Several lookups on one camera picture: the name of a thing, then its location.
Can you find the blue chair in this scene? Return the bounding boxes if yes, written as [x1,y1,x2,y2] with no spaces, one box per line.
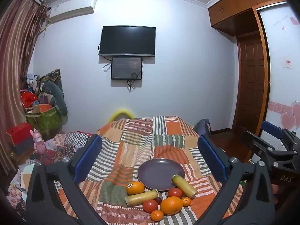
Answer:
[193,119,211,136]

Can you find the pink rabbit toy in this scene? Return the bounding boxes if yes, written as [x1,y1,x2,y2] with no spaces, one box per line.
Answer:
[30,128,46,156]

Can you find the red plastic bag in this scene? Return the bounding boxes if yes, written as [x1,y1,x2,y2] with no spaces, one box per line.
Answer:
[21,91,38,108]

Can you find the yellow ring cushion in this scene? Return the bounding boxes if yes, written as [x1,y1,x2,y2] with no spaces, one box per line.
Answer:
[106,108,136,122]

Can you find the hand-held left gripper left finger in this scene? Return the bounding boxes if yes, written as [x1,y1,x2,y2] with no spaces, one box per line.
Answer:
[26,134,104,225]

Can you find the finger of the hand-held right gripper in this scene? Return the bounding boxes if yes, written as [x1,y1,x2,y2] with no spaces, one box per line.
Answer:
[241,131,298,163]
[261,121,300,146]

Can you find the peeled sugarcane piece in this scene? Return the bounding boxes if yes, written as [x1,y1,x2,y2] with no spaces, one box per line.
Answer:
[125,189,158,207]
[171,175,198,198]

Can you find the checkered patchwork quilt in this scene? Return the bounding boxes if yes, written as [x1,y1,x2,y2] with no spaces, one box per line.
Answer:
[6,131,94,223]

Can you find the red tomato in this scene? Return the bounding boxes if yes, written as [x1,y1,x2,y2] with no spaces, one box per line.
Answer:
[143,199,158,214]
[167,187,183,198]

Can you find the striped red curtain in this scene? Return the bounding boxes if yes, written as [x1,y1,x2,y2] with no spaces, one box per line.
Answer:
[0,0,50,176]

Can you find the black wall television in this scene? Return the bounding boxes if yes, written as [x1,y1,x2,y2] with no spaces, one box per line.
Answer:
[100,25,156,57]

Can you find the white wardrobe door with hearts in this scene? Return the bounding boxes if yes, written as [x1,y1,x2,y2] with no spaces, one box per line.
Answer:
[259,1,300,150]

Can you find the green storage box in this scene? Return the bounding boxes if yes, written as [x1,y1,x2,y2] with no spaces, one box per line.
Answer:
[26,106,62,135]

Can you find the striped patchwork blanket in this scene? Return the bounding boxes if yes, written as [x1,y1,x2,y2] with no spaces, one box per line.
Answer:
[54,115,244,225]

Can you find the white air conditioner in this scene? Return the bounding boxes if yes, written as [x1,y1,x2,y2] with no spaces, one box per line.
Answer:
[48,0,97,24]

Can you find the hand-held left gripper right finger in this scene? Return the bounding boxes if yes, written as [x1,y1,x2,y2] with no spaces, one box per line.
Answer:
[197,135,276,225]

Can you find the brown wooden door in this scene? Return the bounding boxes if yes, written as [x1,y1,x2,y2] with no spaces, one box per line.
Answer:
[236,34,269,134]

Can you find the red box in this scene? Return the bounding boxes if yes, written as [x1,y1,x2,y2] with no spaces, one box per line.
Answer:
[6,122,33,155]

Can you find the large plain orange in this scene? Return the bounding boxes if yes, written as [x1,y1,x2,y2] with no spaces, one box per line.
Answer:
[160,196,184,215]

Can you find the small black wall monitor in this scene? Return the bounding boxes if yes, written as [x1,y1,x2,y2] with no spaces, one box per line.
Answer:
[111,56,143,80]

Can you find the purple plate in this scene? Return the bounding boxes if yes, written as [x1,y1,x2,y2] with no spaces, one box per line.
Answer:
[137,159,185,191]

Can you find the orange cardboard box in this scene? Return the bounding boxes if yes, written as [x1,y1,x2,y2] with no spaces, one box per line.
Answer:
[33,104,52,113]

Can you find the wooden overhead cabinet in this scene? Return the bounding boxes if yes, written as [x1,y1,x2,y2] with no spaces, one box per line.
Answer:
[207,0,285,37]

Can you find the person's right hand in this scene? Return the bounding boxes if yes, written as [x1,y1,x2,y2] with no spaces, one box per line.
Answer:
[272,184,280,205]

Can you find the patterned dark cushion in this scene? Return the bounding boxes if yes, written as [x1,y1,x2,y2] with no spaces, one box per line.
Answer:
[39,69,64,94]

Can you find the orange with sticker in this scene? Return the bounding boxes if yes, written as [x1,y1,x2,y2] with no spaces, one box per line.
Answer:
[126,181,145,195]

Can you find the grey plush toy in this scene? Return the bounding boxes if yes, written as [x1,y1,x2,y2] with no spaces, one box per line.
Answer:
[40,81,68,116]

